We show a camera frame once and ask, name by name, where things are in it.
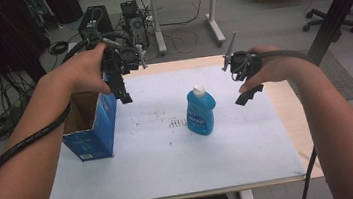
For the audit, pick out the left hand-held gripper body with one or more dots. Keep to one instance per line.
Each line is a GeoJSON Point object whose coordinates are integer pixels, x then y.
{"type": "Point", "coordinates": [126, 58]}

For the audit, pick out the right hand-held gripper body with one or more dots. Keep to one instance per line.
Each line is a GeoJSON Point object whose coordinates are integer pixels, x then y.
{"type": "Point", "coordinates": [244, 65]}

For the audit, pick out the blue bottle with white cap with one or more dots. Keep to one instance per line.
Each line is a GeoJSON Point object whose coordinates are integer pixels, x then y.
{"type": "Point", "coordinates": [200, 112]}

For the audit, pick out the blue cardboard box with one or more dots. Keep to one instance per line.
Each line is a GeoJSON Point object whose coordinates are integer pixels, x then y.
{"type": "Point", "coordinates": [99, 135]}

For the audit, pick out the person's right hand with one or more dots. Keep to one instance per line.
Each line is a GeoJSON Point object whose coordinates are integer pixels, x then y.
{"type": "Point", "coordinates": [278, 66]}

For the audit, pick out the person's left hand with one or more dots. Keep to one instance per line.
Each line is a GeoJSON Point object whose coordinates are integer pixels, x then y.
{"type": "Point", "coordinates": [82, 71]}

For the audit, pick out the open computer case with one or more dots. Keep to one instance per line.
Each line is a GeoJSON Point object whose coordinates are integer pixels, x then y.
{"type": "Point", "coordinates": [136, 25]}

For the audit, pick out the black computer tower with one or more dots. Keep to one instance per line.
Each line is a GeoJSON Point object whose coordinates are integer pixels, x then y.
{"type": "Point", "coordinates": [93, 21]}

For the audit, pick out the grey floor mat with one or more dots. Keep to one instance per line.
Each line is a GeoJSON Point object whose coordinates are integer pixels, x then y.
{"type": "Point", "coordinates": [344, 83]}

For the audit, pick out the black office chair base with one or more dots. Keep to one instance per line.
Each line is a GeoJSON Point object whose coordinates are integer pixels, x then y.
{"type": "Point", "coordinates": [326, 22]}

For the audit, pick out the white table mat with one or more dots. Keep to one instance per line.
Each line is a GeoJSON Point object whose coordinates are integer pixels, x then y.
{"type": "Point", "coordinates": [172, 167]}

